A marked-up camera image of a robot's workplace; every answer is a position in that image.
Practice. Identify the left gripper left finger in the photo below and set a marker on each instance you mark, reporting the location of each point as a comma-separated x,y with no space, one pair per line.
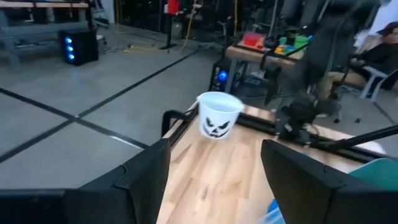
133,193

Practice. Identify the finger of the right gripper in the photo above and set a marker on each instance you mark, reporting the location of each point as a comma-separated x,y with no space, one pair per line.
273,84

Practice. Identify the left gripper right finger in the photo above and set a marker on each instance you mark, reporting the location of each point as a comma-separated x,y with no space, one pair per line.
304,193

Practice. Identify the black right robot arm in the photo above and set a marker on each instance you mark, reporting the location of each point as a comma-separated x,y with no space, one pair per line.
326,46

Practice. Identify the small blue toy brick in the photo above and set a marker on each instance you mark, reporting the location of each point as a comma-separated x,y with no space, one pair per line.
273,206

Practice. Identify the wooden table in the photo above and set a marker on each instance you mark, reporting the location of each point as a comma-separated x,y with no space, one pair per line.
248,55

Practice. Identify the clear plastic container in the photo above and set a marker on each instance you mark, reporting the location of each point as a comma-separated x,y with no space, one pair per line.
273,219

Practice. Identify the red plastic bin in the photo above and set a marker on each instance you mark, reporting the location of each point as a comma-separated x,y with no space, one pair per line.
253,40

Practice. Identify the computer tower with blue lights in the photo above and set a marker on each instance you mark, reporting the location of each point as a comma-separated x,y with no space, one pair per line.
217,77
84,46

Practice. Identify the white jack-o'-lantern bucket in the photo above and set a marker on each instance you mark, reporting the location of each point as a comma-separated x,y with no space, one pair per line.
217,112

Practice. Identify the teal plastic bin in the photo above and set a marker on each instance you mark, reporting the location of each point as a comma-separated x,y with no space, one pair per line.
379,174

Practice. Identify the white chair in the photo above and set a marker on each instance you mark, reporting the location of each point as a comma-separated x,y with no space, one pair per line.
371,74

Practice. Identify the person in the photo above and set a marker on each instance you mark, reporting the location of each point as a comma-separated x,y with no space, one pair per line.
379,56

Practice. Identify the black stand with red top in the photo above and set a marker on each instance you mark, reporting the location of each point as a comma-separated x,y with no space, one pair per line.
173,6

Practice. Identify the wooden top workbench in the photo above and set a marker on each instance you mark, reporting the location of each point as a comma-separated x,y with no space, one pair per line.
31,4

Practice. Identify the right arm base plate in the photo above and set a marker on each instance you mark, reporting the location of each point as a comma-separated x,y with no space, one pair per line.
293,132

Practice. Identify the black frame bracket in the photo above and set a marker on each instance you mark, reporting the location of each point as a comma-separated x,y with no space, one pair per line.
166,118

